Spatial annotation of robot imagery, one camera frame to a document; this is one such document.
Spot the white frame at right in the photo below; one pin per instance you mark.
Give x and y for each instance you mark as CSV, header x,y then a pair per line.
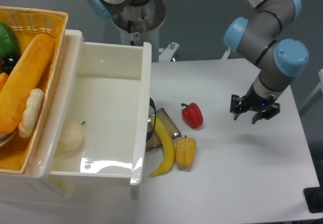
x,y
312,98

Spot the red bell pepper toy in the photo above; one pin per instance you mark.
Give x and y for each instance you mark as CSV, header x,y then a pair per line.
x,y
192,115

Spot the white croissant toy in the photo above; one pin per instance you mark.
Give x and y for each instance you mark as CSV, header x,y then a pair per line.
x,y
30,113

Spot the yellow bell pepper toy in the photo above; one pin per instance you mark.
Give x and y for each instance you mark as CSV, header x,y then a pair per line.
x,y
185,152

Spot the white table clamp bracket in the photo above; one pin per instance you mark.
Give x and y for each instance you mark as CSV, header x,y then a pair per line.
x,y
226,54

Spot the green pepper toy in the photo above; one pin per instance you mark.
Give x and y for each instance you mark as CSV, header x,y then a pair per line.
x,y
9,41

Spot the yellow wicker basket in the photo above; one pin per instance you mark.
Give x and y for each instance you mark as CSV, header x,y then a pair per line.
x,y
27,23

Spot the yellow banana toy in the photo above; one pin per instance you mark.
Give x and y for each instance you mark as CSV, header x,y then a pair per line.
x,y
169,150

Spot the orange baguette bread toy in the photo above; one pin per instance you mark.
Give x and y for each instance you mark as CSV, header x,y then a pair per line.
x,y
24,78

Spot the white pear toy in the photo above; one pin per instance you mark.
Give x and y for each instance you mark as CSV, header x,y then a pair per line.
x,y
72,135

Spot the black top drawer handle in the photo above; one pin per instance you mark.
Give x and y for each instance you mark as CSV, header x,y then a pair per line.
x,y
153,119

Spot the orange fruit toy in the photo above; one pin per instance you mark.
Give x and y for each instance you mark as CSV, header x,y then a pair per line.
x,y
3,79

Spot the white drawer cabinet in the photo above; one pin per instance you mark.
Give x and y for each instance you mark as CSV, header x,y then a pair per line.
x,y
37,196

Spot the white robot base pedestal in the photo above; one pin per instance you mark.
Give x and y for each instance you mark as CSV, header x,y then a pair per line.
x,y
140,24

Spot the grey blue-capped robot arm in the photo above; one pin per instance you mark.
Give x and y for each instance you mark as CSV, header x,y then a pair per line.
x,y
279,62

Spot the black device at table edge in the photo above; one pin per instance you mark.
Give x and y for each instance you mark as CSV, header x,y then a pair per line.
x,y
313,197

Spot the white top drawer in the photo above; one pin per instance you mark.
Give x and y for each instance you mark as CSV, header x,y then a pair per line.
x,y
110,99

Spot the bagged brown bread slice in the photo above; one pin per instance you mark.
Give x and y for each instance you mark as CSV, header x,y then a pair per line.
x,y
154,142

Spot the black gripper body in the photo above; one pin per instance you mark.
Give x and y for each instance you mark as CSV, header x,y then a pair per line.
x,y
257,99

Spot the black grape toy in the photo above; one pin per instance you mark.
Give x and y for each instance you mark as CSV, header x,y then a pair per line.
x,y
9,62

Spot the white metal bracket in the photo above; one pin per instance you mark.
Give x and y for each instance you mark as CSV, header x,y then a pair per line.
x,y
168,54

